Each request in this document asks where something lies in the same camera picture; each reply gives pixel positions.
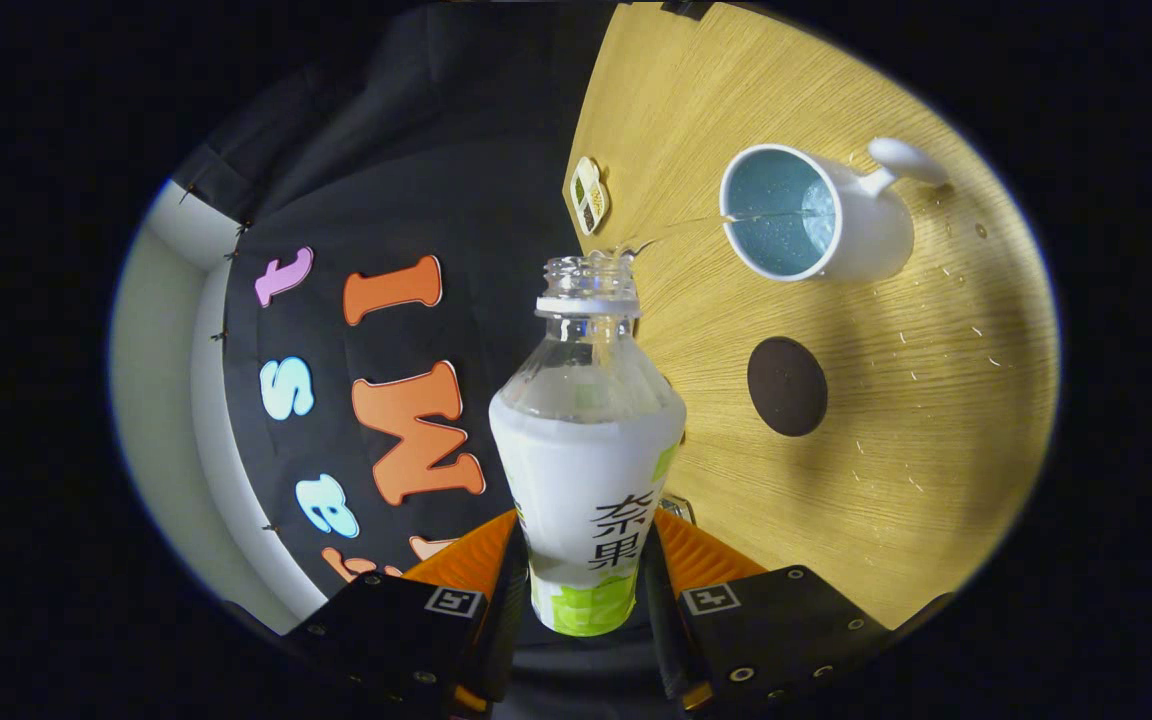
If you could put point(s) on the white divided sauce dish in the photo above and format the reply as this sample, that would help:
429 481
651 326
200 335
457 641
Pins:
589 196

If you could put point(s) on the wooden table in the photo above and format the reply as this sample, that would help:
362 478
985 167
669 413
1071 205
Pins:
916 420

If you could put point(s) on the dark brown round coaster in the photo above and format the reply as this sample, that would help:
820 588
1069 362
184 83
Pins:
787 387

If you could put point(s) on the white green juice bottle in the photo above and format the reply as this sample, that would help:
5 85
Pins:
576 470

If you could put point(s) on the white cup with blue inside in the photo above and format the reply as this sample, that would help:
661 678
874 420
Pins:
866 240

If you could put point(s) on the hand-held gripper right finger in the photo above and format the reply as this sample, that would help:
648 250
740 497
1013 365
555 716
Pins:
776 635

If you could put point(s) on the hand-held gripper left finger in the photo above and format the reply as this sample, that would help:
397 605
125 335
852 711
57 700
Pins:
406 640

